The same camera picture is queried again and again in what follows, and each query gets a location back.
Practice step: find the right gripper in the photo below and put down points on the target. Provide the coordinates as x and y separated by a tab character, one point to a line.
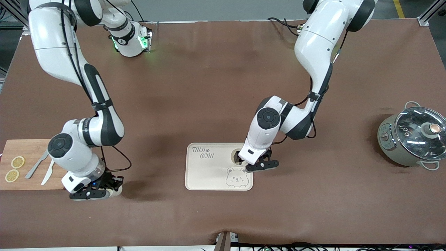
109	179

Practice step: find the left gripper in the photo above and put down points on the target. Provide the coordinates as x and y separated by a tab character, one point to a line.
265	154

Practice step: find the white plastic cup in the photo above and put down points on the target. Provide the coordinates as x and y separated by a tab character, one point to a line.
116	192
237	153

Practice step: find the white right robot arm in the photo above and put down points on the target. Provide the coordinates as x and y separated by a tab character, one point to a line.
52	35

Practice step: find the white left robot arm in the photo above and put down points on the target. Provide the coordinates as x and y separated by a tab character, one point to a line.
317	42

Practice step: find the cream bear print tray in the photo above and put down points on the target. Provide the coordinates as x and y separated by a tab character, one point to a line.
205	174

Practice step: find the white plastic knife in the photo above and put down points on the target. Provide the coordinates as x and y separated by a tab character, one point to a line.
47	177

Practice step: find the grey plastic knife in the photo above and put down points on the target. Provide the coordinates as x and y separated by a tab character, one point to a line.
33	170

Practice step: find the bamboo cutting board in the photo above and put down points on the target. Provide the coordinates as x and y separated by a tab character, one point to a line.
31	181

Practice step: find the brown table cover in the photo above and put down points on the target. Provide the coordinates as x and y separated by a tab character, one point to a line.
209	87

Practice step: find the yellow lemon slice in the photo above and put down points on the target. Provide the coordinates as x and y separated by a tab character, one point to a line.
12	175
17	162

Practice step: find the green electric cooking pot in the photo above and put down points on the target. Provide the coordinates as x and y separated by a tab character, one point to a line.
388	146

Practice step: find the glass pot lid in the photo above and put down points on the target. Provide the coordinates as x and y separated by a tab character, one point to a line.
414	132

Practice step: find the grey metal bracket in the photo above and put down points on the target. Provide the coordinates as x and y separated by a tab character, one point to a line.
223	241

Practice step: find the aluminium frame post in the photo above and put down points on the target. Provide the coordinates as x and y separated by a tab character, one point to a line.
14	12
430	14

